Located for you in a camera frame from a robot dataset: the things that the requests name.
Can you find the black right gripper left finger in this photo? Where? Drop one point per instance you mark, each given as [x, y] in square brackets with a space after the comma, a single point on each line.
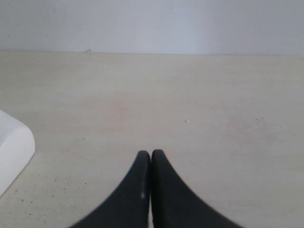
[128, 205]

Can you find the white mannequin head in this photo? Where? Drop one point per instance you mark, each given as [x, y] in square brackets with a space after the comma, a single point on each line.
[17, 147]

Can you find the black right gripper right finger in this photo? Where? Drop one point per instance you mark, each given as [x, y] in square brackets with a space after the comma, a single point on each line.
[175, 205]

